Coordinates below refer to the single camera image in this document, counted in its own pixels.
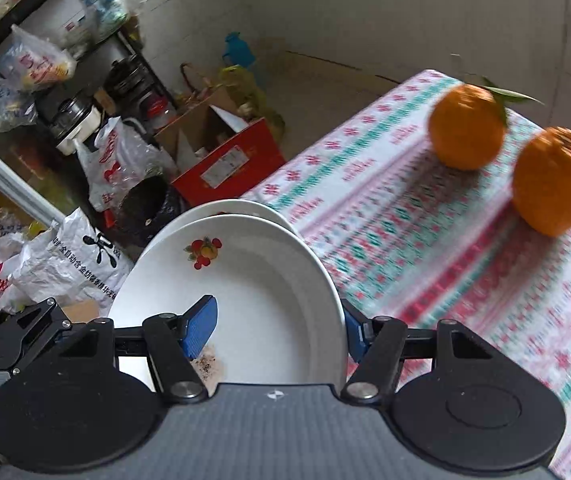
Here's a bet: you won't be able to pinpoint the clear plastic bag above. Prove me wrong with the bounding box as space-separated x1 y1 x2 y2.
0 55 39 133

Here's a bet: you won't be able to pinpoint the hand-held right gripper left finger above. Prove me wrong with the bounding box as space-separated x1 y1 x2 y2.
60 294 219 407

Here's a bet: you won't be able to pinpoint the wicker basket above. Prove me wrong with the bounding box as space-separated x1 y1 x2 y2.
180 62 218 107

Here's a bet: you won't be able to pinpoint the yellow-green bag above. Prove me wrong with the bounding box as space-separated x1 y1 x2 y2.
218 65 287 133

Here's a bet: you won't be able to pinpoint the red cardboard box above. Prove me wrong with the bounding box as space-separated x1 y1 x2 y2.
170 117 287 208

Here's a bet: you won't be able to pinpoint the plastic bag with yellow contents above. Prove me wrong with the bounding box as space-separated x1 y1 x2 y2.
0 25 77 94

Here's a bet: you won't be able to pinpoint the blue thermos bottle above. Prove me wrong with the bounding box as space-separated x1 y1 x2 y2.
222 31 257 69

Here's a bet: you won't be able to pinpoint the plastic jar with red lid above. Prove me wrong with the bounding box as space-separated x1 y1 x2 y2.
145 95 179 134

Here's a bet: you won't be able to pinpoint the patterned striped tablecloth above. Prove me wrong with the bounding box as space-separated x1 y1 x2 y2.
242 69 571 480

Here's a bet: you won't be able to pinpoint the white bag with red print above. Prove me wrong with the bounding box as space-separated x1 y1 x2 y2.
75 116 177 213

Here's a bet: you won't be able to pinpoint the small white bag red print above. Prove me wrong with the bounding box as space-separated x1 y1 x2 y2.
0 232 32 314

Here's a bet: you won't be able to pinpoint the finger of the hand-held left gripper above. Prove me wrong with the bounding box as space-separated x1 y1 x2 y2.
0 297 74 377

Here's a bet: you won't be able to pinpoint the brown cardboard box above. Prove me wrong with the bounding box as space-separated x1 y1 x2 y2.
154 85 252 171

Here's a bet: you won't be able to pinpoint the steel pot with white base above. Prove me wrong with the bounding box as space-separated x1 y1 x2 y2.
35 92 104 157

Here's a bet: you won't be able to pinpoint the bumpy orange without leaf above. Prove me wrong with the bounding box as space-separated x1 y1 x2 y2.
511 126 571 238

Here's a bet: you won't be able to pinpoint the black stacked pots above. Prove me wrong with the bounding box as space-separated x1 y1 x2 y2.
102 58 154 107

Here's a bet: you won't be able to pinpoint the black storage rack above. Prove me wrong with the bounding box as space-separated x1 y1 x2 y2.
0 0 178 113

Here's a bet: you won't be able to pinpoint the white bag with black print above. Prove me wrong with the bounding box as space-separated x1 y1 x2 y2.
12 207 134 307

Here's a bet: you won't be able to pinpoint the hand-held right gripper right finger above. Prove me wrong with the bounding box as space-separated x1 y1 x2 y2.
340 299 502 407

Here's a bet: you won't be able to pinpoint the orange with green leaf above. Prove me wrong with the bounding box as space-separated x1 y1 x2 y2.
428 76 546 171

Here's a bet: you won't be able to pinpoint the white plate with flower print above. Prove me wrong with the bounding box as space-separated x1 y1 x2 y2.
108 214 347 396
155 199 299 241

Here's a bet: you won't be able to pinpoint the black trash bin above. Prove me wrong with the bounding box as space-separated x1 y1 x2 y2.
115 175 187 249

